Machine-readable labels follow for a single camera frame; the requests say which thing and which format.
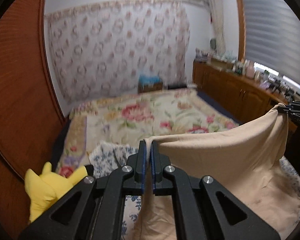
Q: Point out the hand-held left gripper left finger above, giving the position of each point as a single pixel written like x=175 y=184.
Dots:
x=144 y=160

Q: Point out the small green fan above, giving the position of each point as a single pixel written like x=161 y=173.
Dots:
x=213 y=43

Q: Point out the stack of magazines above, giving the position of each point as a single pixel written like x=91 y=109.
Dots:
x=202 y=56

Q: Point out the grey window blind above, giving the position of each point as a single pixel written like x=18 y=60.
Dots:
x=270 y=30

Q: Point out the pink bottle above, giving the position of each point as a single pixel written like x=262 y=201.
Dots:
x=250 y=70

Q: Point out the wooden cabinet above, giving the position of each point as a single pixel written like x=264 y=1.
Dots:
x=222 y=85

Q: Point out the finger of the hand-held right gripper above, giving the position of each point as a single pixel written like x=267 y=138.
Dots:
x=288 y=112
x=286 y=108

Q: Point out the peach printed t-shirt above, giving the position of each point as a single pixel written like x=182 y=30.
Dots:
x=215 y=155

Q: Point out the wooden window frame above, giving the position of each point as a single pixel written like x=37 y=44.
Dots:
x=240 y=30

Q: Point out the beige box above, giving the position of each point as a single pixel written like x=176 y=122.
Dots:
x=222 y=62

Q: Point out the floral blanket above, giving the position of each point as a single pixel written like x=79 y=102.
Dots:
x=145 y=112

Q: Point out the circle print sheer curtain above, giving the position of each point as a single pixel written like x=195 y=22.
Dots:
x=115 y=50

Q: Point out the blue floral bed sheet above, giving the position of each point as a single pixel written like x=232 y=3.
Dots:
x=110 y=157

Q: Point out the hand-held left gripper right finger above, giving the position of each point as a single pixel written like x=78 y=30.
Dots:
x=153 y=160

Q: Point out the beige window curtain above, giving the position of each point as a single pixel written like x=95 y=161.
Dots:
x=216 y=17

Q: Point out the yellow plush toy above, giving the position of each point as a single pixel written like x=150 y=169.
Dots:
x=45 y=190

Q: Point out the wooden louvred wardrobe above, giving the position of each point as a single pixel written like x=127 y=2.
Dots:
x=20 y=80

